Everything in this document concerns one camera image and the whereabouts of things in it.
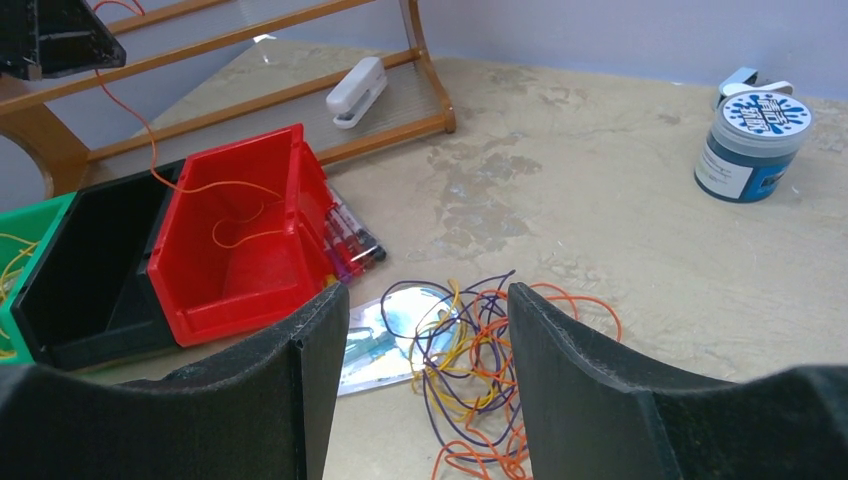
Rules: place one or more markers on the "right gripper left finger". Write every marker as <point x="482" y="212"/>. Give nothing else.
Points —
<point x="260" y="409"/>

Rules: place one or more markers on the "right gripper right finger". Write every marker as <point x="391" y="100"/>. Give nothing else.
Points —
<point x="594" y="408"/>

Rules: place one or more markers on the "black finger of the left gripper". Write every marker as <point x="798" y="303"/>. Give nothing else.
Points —
<point x="49" y="39"/>

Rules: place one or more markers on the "blue toothbrush blister pack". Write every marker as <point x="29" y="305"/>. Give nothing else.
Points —
<point x="389" y="339"/>

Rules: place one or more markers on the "red plastic bin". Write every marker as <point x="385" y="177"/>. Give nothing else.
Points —
<point x="241" y="244"/>

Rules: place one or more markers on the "dark red foil packet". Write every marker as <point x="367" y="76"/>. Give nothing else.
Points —
<point x="349" y="245"/>

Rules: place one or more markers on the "green plastic bin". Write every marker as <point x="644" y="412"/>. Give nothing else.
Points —
<point x="25" y="234"/>

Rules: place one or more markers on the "black plastic bin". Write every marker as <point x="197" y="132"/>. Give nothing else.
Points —
<point x="89" y="300"/>

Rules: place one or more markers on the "white stapler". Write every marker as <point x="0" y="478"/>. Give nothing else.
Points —
<point x="356" y="92"/>

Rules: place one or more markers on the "wooden shelf rack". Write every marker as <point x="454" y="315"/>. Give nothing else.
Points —
<point x="201" y="74"/>

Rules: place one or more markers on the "blue lidded jar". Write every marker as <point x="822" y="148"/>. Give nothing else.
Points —
<point x="754" y="137"/>

